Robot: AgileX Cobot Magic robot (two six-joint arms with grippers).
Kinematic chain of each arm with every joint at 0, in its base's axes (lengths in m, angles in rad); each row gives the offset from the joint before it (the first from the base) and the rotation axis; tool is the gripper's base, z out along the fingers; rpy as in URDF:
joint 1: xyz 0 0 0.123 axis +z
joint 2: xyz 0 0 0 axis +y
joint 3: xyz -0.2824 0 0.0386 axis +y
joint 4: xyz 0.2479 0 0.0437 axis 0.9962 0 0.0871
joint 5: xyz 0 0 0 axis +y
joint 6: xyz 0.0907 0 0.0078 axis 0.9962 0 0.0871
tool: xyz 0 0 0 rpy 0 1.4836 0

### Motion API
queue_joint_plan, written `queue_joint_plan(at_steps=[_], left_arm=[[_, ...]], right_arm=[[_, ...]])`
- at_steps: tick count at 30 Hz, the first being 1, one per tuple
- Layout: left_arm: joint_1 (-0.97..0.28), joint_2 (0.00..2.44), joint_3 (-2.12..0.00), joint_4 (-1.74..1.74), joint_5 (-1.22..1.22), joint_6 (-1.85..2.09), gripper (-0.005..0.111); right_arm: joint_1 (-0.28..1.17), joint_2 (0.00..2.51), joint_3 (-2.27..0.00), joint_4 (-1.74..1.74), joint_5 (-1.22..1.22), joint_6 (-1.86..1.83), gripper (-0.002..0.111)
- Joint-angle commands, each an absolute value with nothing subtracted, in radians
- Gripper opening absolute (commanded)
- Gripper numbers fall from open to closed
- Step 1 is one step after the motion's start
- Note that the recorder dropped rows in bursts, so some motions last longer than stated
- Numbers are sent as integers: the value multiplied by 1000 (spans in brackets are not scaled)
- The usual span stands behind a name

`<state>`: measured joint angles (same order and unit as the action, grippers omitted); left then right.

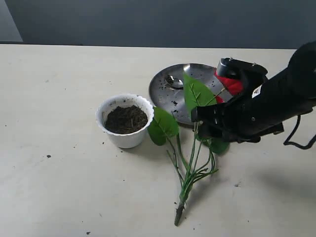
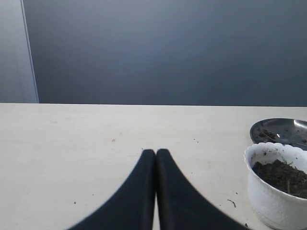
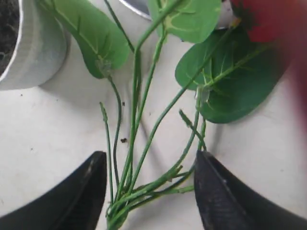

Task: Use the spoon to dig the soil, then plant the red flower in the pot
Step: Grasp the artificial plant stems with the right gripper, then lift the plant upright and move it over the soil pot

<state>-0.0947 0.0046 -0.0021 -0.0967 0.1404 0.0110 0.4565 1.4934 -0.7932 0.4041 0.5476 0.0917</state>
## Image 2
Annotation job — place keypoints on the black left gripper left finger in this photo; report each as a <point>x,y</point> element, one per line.
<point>131,207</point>

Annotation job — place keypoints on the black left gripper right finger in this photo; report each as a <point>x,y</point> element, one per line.
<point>180,205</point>

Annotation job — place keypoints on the white scalloped flower pot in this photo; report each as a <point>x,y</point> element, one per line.
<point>277,185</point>

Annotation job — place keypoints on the round metal plate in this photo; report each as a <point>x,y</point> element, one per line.
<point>280,130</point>

